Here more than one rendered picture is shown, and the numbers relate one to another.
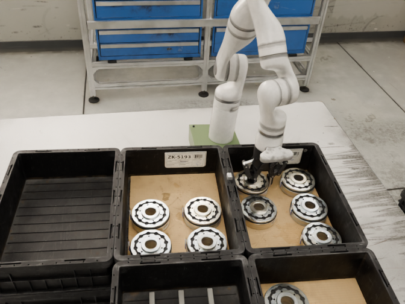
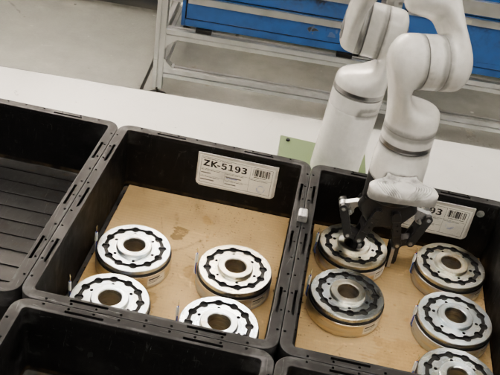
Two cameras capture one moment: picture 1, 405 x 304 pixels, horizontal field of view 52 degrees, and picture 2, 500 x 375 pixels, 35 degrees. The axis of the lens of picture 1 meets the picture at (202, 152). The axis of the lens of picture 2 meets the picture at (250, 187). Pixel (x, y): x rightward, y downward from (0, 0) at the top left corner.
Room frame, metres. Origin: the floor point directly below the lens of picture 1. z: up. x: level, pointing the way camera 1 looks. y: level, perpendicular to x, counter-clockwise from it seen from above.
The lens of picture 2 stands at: (-0.03, -0.19, 1.57)
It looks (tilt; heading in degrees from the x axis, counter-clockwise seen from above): 35 degrees down; 12
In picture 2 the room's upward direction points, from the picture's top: 10 degrees clockwise
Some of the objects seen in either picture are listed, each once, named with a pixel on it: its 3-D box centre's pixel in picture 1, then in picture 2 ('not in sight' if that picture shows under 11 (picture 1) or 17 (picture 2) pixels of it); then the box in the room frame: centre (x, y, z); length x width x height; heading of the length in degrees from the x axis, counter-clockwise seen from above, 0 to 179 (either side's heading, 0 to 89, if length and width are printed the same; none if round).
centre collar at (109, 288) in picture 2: (150, 244); (109, 298); (0.65, 0.11, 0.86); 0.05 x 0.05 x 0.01
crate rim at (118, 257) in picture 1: (175, 196); (185, 225); (0.77, 0.06, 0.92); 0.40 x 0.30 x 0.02; 8
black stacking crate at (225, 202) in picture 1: (175, 210); (181, 254); (0.77, 0.06, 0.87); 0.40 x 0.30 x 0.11; 8
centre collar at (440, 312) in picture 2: (310, 205); (454, 316); (0.82, -0.31, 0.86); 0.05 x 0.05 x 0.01
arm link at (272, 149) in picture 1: (272, 140); (402, 162); (0.90, -0.19, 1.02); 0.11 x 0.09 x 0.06; 15
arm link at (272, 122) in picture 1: (272, 107); (413, 91); (0.91, -0.17, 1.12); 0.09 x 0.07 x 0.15; 116
